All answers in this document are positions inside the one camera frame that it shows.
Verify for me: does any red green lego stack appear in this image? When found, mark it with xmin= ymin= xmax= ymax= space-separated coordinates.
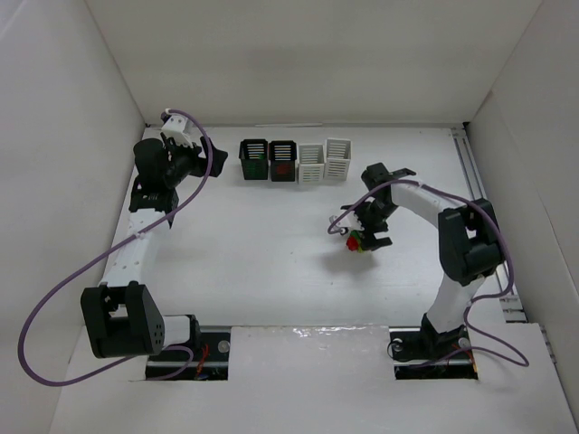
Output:
xmin=346 ymin=231 xmax=364 ymax=252

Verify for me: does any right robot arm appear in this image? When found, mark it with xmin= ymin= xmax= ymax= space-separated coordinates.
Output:
xmin=346 ymin=183 xmax=505 ymax=362

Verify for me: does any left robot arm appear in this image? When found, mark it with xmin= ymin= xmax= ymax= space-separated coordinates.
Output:
xmin=81 ymin=137 xmax=228 ymax=359

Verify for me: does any black slotted bin far left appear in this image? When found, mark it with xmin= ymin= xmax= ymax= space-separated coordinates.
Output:
xmin=239 ymin=138 xmax=269 ymax=181

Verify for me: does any black slotted bin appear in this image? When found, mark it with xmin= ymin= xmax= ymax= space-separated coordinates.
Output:
xmin=269 ymin=140 xmax=298 ymax=182
xmin=239 ymin=138 xmax=269 ymax=181

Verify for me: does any white slotted bin far right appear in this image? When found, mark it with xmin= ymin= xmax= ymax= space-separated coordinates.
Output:
xmin=324 ymin=137 xmax=352 ymax=182

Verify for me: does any white slotted bin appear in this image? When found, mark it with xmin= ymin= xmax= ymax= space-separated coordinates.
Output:
xmin=298 ymin=143 xmax=326 ymax=184
xmin=324 ymin=137 xmax=352 ymax=182

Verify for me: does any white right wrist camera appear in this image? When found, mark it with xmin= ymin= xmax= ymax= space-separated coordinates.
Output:
xmin=327 ymin=213 xmax=364 ymax=235

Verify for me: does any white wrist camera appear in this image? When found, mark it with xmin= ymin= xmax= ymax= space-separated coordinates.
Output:
xmin=327 ymin=213 xmax=364 ymax=235
xmin=161 ymin=109 xmax=195 ymax=147

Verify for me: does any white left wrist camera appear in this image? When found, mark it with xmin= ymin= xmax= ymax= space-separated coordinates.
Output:
xmin=161 ymin=109 xmax=195 ymax=147

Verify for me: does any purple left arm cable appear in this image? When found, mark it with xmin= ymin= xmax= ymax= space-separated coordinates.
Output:
xmin=17 ymin=108 xmax=214 ymax=388

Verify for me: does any aluminium rail right side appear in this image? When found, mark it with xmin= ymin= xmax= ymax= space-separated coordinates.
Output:
xmin=451 ymin=126 xmax=528 ymax=323

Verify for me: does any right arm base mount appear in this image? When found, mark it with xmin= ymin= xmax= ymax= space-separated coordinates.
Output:
xmin=386 ymin=326 xmax=479 ymax=381

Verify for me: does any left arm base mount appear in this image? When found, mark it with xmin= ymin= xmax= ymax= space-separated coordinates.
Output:
xmin=145 ymin=326 xmax=232 ymax=382

